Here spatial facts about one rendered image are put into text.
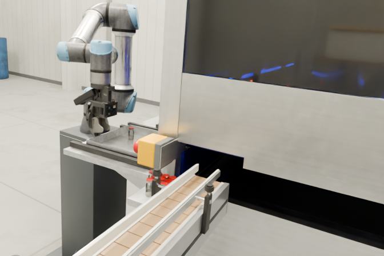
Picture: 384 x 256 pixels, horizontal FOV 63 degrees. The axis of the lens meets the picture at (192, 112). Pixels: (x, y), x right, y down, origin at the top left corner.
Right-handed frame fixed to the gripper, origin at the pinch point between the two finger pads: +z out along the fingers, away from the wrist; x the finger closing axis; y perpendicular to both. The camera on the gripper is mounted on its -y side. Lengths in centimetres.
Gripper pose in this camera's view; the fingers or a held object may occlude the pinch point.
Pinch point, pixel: (95, 135)
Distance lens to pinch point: 125.1
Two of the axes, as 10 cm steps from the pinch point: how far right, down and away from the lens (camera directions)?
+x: 4.4, -1.7, 8.8
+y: 8.9, 1.8, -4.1
